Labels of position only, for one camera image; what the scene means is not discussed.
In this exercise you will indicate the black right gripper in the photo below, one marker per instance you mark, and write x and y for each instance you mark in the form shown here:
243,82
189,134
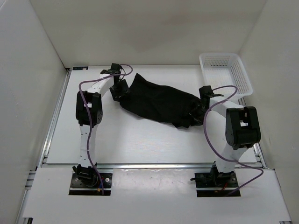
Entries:
199,119

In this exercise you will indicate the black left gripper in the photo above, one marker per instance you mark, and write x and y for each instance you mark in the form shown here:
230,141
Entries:
125,90

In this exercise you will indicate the black shorts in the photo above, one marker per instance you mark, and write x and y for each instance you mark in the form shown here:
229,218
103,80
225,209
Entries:
159,103

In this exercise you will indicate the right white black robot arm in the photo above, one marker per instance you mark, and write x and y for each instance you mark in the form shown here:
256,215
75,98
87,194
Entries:
242,131

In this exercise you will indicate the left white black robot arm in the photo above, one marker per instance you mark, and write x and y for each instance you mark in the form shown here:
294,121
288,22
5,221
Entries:
89,114

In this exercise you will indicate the white perforated plastic basket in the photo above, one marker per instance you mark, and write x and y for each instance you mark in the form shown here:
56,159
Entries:
225,69

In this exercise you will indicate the small dark corner label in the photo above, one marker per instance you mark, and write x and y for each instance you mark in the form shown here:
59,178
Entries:
80,68

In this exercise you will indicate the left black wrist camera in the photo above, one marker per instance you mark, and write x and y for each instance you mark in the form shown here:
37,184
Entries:
114,69

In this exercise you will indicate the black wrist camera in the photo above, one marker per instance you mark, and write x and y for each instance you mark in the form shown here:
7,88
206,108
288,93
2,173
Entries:
114,69
207,92

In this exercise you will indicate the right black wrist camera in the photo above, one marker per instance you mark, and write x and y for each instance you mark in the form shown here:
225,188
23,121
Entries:
207,92

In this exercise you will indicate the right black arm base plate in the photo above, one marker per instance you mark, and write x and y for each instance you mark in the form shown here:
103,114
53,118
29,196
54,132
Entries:
215,184

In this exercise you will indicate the silver aluminium table rail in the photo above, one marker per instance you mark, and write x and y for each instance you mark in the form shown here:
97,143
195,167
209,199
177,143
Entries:
124,140

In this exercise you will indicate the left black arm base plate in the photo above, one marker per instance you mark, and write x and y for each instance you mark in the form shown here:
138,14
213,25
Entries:
80,186

